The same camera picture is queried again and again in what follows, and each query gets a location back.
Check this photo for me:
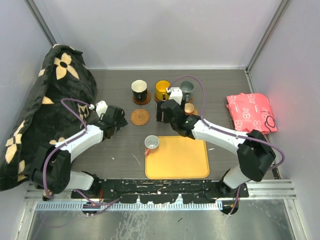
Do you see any yellow mug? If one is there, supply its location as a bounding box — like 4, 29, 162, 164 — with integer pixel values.
155, 80, 171, 101

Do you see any small orange cup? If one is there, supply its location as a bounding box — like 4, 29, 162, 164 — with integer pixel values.
184, 102, 196, 115

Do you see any light woven coaster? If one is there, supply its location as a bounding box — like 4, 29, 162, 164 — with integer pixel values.
130, 108, 150, 126

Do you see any light wooden coaster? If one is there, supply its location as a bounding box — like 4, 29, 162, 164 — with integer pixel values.
192, 108, 198, 116

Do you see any grey mug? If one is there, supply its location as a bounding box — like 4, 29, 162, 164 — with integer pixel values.
180, 81, 194, 103

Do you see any small white mug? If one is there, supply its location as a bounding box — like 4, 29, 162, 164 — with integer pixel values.
144, 135, 160, 156

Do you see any large white mug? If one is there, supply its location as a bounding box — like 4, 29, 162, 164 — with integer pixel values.
131, 79, 148, 102

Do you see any purple glass mug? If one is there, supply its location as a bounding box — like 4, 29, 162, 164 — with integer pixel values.
155, 101, 161, 111

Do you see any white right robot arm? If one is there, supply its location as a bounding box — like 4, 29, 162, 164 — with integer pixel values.
156, 99, 276, 197

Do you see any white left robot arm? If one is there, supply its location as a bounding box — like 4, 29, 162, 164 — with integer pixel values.
30, 105, 128, 198

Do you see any yellow plastic tray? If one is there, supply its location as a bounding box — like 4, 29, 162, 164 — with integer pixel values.
145, 136, 210, 180

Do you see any black floral plush blanket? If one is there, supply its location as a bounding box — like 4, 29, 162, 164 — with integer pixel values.
0, 44, 97, 191

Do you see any pink patterned plastic package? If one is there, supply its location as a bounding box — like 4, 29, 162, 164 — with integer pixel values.
226, 93, 278, 135

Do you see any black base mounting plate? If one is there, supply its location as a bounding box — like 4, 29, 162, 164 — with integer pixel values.
81, 179, 249, 204

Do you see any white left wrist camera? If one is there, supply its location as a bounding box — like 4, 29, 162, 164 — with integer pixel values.
88, 100, 108, 118

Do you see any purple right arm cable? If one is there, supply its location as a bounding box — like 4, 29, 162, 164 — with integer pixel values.
165, 75, 286, 216

